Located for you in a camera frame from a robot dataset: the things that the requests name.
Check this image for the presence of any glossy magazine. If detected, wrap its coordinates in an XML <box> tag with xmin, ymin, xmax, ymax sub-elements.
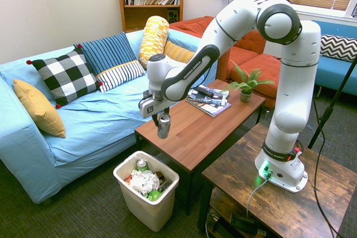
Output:
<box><xmin>185</xmin><ymin>97</ymin><xmax>233</xmax><ymax>118</ymax></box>
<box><xmin>187</xmin><ymin>84</ymin><xmax>231</xmax><ymax>108</ymax></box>

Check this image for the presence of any green soda can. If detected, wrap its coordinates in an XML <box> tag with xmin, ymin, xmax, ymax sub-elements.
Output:
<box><xmin>136</xmin><ymin>158</ymin><xmax>149</xmax><ymax>172</ymax></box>

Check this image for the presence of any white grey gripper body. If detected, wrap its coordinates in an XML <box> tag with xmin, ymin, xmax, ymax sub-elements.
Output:
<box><xmin>138</xmin><ymin>97</ymin><xmax>171</xmax><ymax>119</ymax></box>

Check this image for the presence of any black power box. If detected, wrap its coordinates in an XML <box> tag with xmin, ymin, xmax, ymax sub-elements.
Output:
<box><xmin>229</xmin><ymin>212</ymin><xmax>259</xmax><ymax>235</ymax></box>

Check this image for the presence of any blue striped pillow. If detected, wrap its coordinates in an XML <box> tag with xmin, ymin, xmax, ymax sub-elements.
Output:
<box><xmin>73</xmin><ymin>32</ymin><xmax>138</xmax><ymax>77</ymax></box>

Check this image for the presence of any white plastic trash bin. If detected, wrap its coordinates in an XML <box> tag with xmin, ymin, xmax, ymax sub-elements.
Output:
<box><xmin>113</xmin><ymin>150</ymin><xmax>180</xmax><ymax>232</ymax></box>

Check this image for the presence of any white navy striped pillow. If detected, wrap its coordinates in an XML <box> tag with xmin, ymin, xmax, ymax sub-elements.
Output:
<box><xmin>95</xmin><ymin>60</ymin><xmax>147</xmax><ymax>94</ymax></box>

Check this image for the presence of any orange sofa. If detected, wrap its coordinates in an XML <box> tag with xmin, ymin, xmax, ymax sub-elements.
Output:
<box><xmin>168</xmin><ymin>15</ymin><xmax>283</xmax><ymax>109</ymax></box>

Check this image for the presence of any small potted fern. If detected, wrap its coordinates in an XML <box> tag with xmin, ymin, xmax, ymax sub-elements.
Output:
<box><xmin>222</xmin><ymin>60</ymin><xmax>276</xmax><ymax>103</ymax></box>

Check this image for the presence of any yellow striped pillow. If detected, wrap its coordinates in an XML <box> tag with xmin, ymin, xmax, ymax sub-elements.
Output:
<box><xmin>163</xmin><ymin>40</ymin><xmax>196</xmax><ymax>65</ymax></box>

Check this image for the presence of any green snack wrapper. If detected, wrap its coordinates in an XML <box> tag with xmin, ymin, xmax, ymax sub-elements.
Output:
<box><xmin>147</xmin><ymin>190</ymin><xmax>163</xmax><ymax>201</ymax></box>

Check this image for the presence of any teal blue sofa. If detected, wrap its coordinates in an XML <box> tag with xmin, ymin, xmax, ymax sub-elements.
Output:
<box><xmin>311</xmin><ymin>20</ymin><xmax>357</xmax><ymax>97</ymax></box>

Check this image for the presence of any yellow patterned bolster pillow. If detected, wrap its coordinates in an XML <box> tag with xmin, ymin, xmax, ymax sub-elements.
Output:
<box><xmin>138</xmin><ymin>15</ymin><xmax>170</xmax><ymax>69</ymax></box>

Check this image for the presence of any black remote control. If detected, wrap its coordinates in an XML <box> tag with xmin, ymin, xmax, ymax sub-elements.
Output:
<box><xmin>192</xmin><ymin>86</ymin><xmax>215</xmax><ymax>98</ymax></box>

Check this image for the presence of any light blue sofa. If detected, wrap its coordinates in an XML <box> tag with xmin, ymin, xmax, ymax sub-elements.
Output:
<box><xmin>0</xmin><ymin>30</ymin><xmax>221</xmax><ymax>204</ymax></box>

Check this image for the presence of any black cable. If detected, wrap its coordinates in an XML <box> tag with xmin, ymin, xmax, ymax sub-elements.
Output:
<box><xmin>312</xmin><ymin>93</ymin><xmax>340</xmax><ymax>238</ymax></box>

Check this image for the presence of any mustard yellow pillow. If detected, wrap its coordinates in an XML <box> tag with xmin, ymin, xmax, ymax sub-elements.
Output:
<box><xmin>13</xmin><ymin>78</ymin><xmax>67</xmax><ymax>139</ymax></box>

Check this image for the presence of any crumpled white paper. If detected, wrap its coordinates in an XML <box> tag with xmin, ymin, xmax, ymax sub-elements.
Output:
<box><xmin>129</xmin><ymin>169</ymin><xmax>161</xmax><ymax>195</ymax></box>

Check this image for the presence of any black camera stand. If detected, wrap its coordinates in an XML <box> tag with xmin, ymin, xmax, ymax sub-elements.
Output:
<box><xmin>307</xmin><ymin>54</ymin><xmax>357</xmax><ymax>150</ymax></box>

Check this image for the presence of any white silver drink can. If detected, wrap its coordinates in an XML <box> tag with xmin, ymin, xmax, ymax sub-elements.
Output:
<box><xmin>157</xmin><ymin>113</ymin><xmax>172</xmax><ymax>139</ymax></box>

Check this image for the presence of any black white chevron pillow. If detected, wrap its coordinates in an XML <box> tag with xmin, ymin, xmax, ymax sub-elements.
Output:
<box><xmin>319</xmin><ymin>34</ymin><xmax>357</xmax><ymax>63</ymax></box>

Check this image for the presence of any grey cable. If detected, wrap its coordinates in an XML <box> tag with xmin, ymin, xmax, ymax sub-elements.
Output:
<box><xmin>245</xmin><ymin>177</ymin><xmax>269</xmax><ymax>218</ymax></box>

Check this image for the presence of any wooden coffee table black frame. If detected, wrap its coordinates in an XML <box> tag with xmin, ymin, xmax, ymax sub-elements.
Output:
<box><xmin>134</xmin><ymin>79</ymin><xmax>267</xmax><ymax>216</ymax></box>

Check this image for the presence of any small black speaker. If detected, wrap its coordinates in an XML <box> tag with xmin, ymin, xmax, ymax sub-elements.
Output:
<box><xmin>167</xmin><ymin>9</ymin><xmax>180</xmax><ymax>23</ymax></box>

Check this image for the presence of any rustic wooden robot table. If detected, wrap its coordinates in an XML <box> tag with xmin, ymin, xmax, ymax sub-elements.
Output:
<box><xmin>197</xmin><ymin>122</ymin><xmax>357</xmax><ymax>238</ymax></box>

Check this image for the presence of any black white checked pillow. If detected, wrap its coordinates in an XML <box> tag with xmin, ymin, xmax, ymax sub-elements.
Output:
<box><xmin>26</xmin><ymin>49</ymin><xmax>104</xmax><ymax>109</ymax></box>

